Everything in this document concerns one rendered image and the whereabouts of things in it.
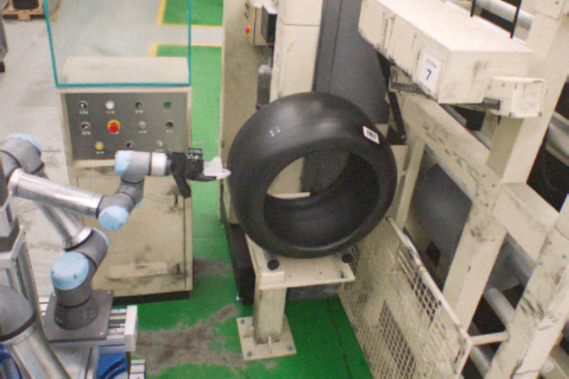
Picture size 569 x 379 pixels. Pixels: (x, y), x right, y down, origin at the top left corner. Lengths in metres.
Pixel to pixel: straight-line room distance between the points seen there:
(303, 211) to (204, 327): 1.05
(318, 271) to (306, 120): 0.66
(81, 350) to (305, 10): 1.40
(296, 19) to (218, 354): 1.69
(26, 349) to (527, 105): 1.28
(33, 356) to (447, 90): 1.15
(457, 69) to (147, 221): 1.71
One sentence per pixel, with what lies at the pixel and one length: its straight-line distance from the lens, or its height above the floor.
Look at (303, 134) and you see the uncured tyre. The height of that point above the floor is 1.43.
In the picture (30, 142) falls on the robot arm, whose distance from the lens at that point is 1.82.
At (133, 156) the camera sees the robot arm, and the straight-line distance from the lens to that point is 1.63.
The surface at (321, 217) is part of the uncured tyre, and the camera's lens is 2.05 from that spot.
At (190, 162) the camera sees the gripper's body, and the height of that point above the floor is 1.30.
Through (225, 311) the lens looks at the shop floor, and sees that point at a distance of 2.91.
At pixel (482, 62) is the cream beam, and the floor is 1.75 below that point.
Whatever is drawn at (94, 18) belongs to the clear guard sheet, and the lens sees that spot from 2.17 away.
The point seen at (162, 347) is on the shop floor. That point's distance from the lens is 2.77.
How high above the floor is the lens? 2.14
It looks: 31 degrees down
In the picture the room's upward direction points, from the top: 6 degrees clockwise
